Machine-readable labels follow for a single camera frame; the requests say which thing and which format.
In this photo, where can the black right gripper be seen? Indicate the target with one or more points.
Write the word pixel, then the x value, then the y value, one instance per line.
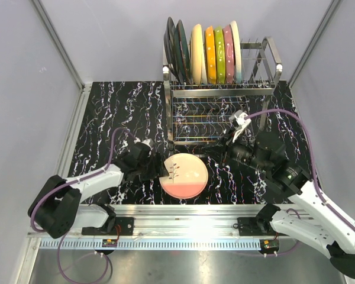
pixel 228 150

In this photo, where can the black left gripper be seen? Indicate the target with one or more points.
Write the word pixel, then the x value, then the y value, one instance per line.
pixel 157 171

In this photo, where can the cream and pink leaf plate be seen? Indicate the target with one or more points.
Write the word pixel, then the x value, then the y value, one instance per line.
pixel 187 176

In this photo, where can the cream plate with bear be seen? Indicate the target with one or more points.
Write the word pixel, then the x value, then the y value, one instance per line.
pixel 204 80

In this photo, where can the orange polka dot plate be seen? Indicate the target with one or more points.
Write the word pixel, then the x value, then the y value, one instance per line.
pixel 210 56

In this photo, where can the yellow wavy plate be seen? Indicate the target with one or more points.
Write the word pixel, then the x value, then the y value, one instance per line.
pixel 219 53

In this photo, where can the pink bottom plate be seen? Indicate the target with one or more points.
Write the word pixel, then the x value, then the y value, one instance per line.
pixel 229 54

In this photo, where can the cream and blue leaf plate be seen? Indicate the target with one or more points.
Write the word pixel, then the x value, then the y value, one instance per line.
pixel 237 52

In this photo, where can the yellow plate with drawing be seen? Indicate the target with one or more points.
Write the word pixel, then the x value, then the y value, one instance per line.
pixel 196 54

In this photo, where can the blue glazed plate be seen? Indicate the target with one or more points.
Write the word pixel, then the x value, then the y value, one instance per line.
pixel 182 55

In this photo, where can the dark striped rim plate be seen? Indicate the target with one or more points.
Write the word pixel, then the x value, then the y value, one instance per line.
pixel 170 50

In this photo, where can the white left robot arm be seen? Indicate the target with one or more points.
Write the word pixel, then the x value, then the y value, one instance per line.
pixel 58 207

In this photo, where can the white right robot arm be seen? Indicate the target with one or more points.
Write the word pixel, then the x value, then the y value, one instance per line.
pixel 291 181

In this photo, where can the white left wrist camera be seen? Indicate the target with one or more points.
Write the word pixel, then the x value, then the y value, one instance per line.
pixel 146 143

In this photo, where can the aluminium front rail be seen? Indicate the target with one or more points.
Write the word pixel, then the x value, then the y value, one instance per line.
pixel 195 220

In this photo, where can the steel wire dish rack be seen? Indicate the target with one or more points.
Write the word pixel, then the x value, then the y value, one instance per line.
pixel 199 114

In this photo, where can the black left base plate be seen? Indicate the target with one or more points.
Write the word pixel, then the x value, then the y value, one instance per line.
pixel 119 225

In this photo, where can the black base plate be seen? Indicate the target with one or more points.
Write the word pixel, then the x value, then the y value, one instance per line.
pixel 119 225
pixel 252 226

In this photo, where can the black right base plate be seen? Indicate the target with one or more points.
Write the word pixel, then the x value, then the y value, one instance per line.
pixel 252 226

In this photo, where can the slotted cable duct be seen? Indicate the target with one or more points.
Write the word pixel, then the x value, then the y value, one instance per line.
pixel 152 244

